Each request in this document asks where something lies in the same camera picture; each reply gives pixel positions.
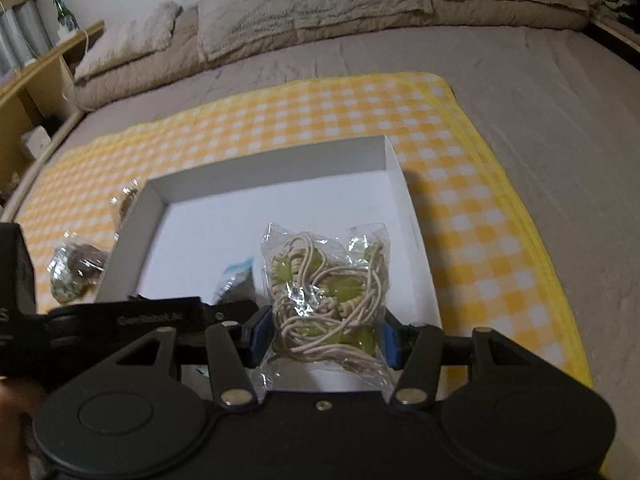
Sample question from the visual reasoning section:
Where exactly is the person's left hand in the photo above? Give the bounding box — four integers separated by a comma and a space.
0, 378, 44, 480

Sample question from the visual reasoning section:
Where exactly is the green glass bottle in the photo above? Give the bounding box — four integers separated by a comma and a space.
53, 0, 80, 34

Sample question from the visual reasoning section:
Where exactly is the grey curtain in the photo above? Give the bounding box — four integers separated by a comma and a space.
0, 0, 52, 76

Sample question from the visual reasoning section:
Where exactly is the beige folded mattress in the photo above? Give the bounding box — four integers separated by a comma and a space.
72, 0, 591, 111

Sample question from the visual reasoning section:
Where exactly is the wooden low shelf unit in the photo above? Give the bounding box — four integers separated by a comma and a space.
1, 21, 105, 221

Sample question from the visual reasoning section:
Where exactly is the bagged brown cord keychain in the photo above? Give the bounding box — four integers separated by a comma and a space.
110, 179, 140, 230

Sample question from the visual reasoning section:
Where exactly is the white tissue box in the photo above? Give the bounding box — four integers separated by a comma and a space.
21, 126, 51, 160

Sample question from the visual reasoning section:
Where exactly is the left beige pillow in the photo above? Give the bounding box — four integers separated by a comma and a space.
75, 1, 182, 81

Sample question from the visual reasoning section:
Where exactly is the blue floral silk pouch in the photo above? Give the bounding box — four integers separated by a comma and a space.
48, 242, 88, 304

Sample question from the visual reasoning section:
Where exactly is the grey bed sheet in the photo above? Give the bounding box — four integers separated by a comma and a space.
49, 24, 640, 480

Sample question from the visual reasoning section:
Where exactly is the beige quilted comforter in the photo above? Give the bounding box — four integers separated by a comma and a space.
198, 0, 434, 65

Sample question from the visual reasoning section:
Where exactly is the white shallow cardboard box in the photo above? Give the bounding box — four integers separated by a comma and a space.
92, 134, 444, 394

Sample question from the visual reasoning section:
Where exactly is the bagged beige cord bundle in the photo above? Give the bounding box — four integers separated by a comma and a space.
252, 220, 396, 394

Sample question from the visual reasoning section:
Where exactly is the blue wet wipe packet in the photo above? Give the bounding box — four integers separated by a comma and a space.
212, 258, 255, 306

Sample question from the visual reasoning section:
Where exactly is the yellow white checkered blanket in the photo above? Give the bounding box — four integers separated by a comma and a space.
17, 73, 590, 382

